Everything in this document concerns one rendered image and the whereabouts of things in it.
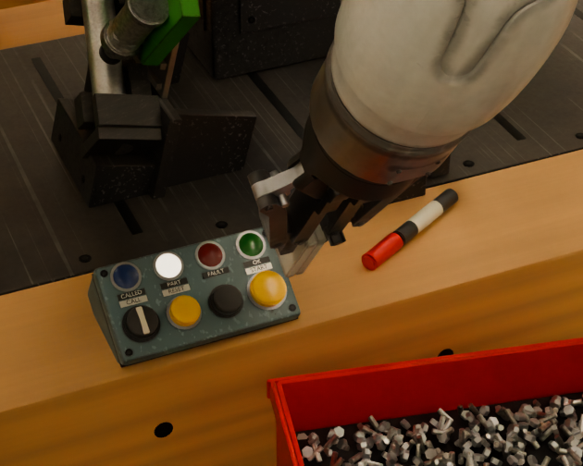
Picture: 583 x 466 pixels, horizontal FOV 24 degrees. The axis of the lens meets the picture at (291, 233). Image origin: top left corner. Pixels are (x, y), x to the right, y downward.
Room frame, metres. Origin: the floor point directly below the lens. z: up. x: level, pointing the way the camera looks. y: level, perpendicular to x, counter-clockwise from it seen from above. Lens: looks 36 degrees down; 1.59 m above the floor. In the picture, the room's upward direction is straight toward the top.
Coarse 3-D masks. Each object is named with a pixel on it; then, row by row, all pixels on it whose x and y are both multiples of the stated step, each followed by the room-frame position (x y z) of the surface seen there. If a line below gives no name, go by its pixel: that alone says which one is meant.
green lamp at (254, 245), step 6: (246, 234) 0.88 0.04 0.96; (252, 234) 0.88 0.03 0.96; (240, 240) 0.87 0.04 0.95; (246, 240) 0.87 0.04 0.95; (252, 240) 0.87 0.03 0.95; (258, 240) 0.87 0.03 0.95; (240, 246) 0.87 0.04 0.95; (246, 246) 0.87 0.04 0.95; (252, 246) 0.87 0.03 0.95; (258, 246) 0.87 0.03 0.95; (246, 252) 0.86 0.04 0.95; (252, 252) 0.86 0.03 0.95; (258, 252) 0.87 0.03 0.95
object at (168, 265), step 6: (162, 258) 0.85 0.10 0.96; (168, 258) 0.85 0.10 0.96; (174, 258) 0.85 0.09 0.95; (156, 264) 0.84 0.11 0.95; (162, 264) 0.84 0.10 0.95; (168, 264) 0.84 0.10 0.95; (174, 264) 0.84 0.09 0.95; (180, 264) 0.85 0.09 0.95; (162, 270) 0.84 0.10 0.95; (168, 270) 0.84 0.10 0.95; (174, 270) 0.84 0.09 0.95; (168, 276) 0.84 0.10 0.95
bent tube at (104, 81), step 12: (84, 0) 1.12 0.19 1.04; (96, 0) 1.12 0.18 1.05; (108, 0) 1.12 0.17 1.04; (84, 12) 1.12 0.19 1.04; (96, 12) 1.11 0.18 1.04; (108, 12) 1.11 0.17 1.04; (84, 24) 1.11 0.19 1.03; (96, 24) 1.10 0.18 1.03; (96, 36) 1.09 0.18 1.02; (96, 48) 1.08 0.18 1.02; (96, 60) 1.07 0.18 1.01; (96, 72) 1.07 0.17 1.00; (108, 72) 1.06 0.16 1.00; (120, 72) 1.07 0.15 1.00; (96, 84) 1.06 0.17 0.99; (108, 84) 1.05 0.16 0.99; (120, 84) 1.06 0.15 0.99
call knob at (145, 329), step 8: (136, 312) 0.80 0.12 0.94; (144, 312) 0.80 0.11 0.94; (152, 312) 0.80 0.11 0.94; (128, 320) 0.79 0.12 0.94; (136, 320) 0.79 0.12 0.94; (144, 320) 0.79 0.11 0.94; (152, 320) 0.80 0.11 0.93; (128, 328) 0.79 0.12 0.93; (136, 328) 0.79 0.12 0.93; (144, 328) 0.79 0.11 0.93; (152, 328) 0.79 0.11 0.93; (136, 336) 0.79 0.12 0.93; (144, 336) 0.79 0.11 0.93; (152, 336) 0.79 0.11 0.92
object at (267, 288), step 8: (264, 272) 0.85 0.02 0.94; (272, 272) 0.85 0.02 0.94; (256, 280) 0.84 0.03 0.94; (264, 280) 0.84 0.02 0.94; (272, 280) 0.84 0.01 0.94; (280, 280) 0.84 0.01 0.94; (256, 288) 0.83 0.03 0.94; (264, 288) 0.83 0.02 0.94; (272, 288) 0.83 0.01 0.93; (280, 288) 0.84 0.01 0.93; (256, 296) 0.83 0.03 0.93; (264, 296) 0.83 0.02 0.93; (272, 296) 0.83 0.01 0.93; (280, 296) 0.83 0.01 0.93; (264, 304) 0.83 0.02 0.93; (272, 304) 0.83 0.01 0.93
